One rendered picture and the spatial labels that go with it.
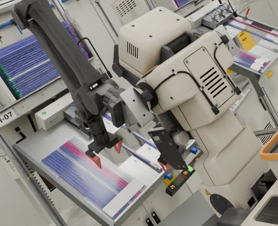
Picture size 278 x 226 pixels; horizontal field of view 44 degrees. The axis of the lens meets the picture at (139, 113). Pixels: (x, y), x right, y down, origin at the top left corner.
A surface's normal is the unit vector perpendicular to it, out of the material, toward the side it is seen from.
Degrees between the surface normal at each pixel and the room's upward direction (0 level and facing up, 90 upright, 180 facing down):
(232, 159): 82
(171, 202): 90
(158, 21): 48
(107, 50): 90
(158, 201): 90
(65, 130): 43
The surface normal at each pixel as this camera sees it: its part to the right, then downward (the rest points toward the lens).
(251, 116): 0.58, -0.18
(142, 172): 0.02, -0.74
